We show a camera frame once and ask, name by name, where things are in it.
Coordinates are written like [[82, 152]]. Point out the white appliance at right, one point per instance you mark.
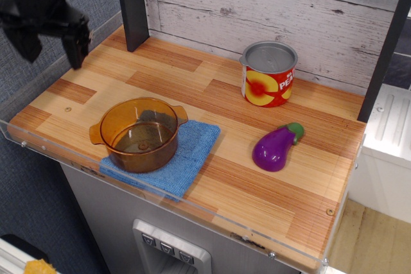
[[381, 176]]

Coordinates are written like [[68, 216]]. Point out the dark vertical post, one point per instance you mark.
[[134, 22], [382, 65]]

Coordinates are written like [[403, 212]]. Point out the blue microfiber cloth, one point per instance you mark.
[[196, 140]]

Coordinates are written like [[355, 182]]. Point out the dark vertical post left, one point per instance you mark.
[[134, 22]]

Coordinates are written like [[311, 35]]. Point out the red yellow peach can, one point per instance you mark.
[[268, 73]]

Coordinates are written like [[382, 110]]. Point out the dark vertical post right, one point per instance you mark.
[[382, 65]]

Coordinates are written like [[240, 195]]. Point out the amber glass pot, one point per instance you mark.
[[140, 135]]

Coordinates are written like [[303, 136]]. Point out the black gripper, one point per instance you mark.
[[51, 17]]

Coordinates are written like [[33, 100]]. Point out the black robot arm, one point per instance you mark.
[[24, 20]]

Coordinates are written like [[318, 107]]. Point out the grey cabinet with dispenser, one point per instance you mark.
[[138, 234]]

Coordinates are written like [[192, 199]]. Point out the purple toy eggplant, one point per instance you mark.
[[271, 151]]

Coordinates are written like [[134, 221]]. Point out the yellow black object corner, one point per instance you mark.
[[19, 256]]

